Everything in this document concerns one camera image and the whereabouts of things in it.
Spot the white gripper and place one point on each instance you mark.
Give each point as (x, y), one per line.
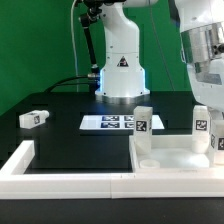
(207, 83)

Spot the white square tabletop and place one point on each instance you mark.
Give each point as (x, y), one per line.
(169, 152)

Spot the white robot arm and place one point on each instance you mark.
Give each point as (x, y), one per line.
(202, 43)

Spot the white marker plate with tags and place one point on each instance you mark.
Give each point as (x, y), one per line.
(108, 122)

